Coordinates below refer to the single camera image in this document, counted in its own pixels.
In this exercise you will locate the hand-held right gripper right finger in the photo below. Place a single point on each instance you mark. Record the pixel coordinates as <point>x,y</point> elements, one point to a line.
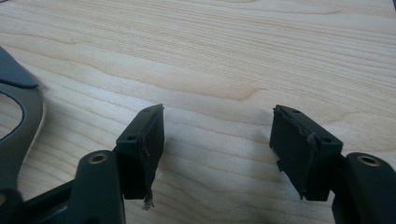
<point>299,149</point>

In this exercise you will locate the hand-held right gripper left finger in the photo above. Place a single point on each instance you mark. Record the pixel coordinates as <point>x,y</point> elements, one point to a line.
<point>140,161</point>

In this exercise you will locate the dark grey cap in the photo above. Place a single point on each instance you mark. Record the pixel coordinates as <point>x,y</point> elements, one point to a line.
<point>21,130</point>

